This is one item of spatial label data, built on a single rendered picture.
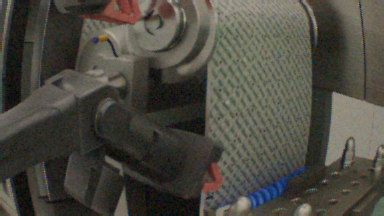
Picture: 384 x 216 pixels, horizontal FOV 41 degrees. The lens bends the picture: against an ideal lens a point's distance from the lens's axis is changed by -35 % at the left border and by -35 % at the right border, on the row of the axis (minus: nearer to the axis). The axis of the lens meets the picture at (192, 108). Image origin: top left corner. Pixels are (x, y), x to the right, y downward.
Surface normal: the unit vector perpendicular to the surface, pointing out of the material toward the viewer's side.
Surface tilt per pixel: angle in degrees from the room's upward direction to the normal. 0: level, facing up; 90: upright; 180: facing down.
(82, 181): 66
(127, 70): 90
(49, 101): 11
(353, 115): 90
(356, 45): 90
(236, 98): 90
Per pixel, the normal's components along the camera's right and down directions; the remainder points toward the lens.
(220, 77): 0.74, 0.18
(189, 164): -0.56, -0.36
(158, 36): -0.67, 0.14
